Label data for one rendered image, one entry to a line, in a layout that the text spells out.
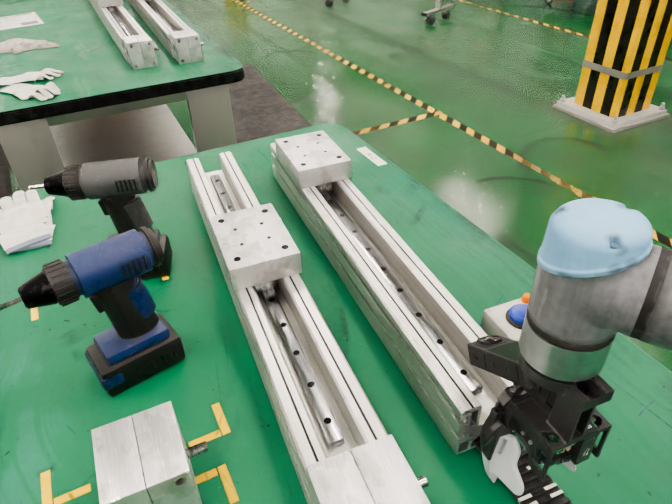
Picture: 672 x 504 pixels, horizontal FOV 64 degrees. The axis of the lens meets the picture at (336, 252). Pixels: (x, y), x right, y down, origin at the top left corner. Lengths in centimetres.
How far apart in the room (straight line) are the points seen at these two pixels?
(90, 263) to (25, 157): 147
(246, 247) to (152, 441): 33
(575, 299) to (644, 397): 42
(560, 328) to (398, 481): 23
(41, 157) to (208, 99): 62
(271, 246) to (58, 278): 30
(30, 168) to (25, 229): 94
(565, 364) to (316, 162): 69
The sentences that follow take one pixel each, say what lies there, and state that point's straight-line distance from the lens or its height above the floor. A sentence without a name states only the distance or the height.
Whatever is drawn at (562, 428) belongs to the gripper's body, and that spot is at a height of 95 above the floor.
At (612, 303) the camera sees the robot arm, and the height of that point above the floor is 110.
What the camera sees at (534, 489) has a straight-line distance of 70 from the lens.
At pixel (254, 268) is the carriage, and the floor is 90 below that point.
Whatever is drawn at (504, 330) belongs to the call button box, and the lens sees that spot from 80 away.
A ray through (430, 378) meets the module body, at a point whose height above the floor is 84.
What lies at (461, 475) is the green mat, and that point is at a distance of 72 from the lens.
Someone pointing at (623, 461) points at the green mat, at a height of 78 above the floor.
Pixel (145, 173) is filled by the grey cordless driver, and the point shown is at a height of 98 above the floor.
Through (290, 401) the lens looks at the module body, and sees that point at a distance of 67.
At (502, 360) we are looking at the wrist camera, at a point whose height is 96.
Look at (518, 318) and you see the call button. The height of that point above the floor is 85.
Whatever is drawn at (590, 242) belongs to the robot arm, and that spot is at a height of 115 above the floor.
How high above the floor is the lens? 138
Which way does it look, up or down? 36 degrees down
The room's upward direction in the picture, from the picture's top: 2 degrees counter-clockwise
